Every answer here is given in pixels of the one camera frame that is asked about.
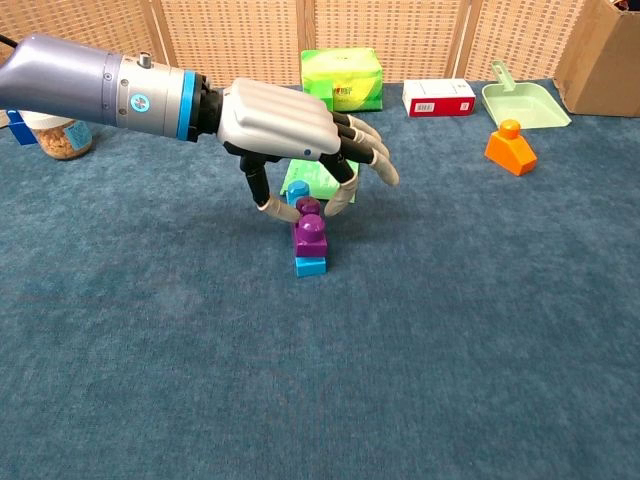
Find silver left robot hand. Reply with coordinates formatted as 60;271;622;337
202;77;400;223

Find small purple two-stud brick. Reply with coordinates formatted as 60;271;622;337
292;196;329;260

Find long blue four-stud brick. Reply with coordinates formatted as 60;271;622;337
285;180;329;279

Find orange sloped brick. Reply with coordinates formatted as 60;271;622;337
484;118;539;177

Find dark blue brick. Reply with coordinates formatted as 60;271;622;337
5;109;39;147

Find green foil sachet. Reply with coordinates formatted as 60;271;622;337
282;158;359;205

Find green yellow tissue pack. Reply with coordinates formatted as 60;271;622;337
299;47;385;114

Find woven wicker folding screen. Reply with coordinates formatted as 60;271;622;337
0;0;586;94

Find red white cardboard box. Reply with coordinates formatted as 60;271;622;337
402;78;477;118

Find clear jar with white lid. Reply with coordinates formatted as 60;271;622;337
22;110;95;161

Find pale green plastic dustpan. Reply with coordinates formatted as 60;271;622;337
481;59;572;131

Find blue felt table cloth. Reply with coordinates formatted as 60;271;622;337
0;79;640;480

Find brown cardboard box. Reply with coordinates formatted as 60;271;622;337
553;0;640;119

